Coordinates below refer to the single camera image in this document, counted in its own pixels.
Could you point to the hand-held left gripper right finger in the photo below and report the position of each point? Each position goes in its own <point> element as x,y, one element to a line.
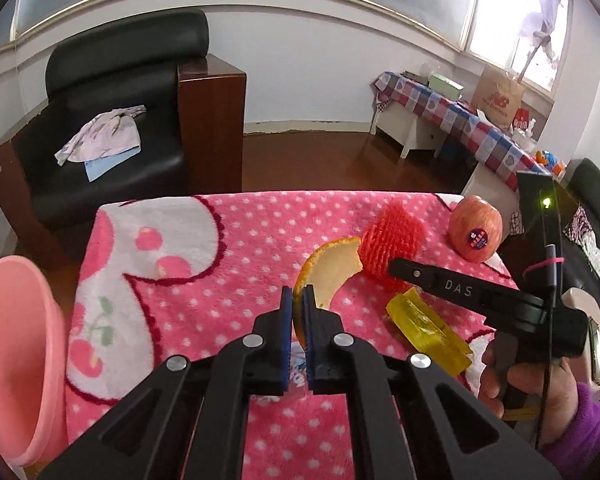
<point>310,341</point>

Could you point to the pink polka dot blanket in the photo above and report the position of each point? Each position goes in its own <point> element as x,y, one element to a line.
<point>205,260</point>

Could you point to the dark patterned cloth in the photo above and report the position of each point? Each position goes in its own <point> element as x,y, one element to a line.
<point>585,240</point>

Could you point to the person's right hand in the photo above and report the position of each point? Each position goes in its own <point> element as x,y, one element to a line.
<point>530,385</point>

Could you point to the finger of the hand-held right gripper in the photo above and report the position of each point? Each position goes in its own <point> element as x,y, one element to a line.
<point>455,287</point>

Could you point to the hanging white clothes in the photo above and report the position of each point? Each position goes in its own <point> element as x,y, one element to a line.
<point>547,15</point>

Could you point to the checkered-cloth side table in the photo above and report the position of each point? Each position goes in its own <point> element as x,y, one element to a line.
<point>460,117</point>

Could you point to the yellow plastic container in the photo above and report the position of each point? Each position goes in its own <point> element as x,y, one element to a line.
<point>430,330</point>

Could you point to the clear window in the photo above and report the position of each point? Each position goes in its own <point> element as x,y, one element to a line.
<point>500,20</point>

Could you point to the purple sleeved right forearm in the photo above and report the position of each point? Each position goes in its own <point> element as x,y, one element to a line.
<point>580,430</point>

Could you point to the red box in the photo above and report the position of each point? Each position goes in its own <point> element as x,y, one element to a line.
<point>521,119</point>

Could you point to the brown paper bag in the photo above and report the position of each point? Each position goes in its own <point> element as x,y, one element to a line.
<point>500,97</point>

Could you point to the pink white stool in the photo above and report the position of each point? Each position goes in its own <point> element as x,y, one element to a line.
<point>597,340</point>

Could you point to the green box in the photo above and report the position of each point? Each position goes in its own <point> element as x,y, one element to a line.
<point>445,83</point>

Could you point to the light blue paper sheet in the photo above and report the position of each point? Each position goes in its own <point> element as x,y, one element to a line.
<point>110,165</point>

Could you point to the pink plastic basin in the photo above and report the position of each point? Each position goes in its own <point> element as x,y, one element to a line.
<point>15,350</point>

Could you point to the red apple with sticker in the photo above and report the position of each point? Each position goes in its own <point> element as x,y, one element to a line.
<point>475,230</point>

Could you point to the black sofa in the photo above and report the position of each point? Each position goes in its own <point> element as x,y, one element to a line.
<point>595,185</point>

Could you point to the pale patterned cloth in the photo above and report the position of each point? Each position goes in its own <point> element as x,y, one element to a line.
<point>102,135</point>

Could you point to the white table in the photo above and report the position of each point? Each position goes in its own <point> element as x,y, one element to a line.
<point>410,127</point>

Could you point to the pink rubber band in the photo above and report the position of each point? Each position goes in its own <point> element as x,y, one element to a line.
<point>542,265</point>

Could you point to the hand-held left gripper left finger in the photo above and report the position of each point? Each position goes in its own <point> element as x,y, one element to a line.
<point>286,341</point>

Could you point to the orange blue toy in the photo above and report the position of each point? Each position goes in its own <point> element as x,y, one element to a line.
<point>550,160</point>

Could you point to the black leather armchair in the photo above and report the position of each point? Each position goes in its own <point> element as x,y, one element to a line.
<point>130,60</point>

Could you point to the red foam net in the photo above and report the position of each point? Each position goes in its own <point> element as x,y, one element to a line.
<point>390,237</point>

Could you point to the orange peel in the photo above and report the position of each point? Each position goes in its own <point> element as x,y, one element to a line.
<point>330,270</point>

